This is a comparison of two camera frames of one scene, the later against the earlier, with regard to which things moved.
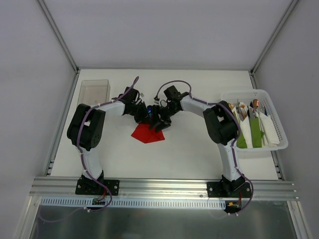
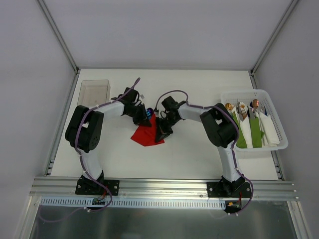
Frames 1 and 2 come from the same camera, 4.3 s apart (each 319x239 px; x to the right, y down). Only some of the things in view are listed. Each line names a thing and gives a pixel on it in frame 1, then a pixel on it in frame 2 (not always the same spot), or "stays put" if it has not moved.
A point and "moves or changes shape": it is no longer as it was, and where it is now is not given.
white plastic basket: [265, 100] stays put
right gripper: [163, 115] -> [163, 123]
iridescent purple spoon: [149, 109] stays put
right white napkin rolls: [269, 138] stays put
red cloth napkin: [143, 133] moves or changes shape
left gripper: [142, 114] stays put
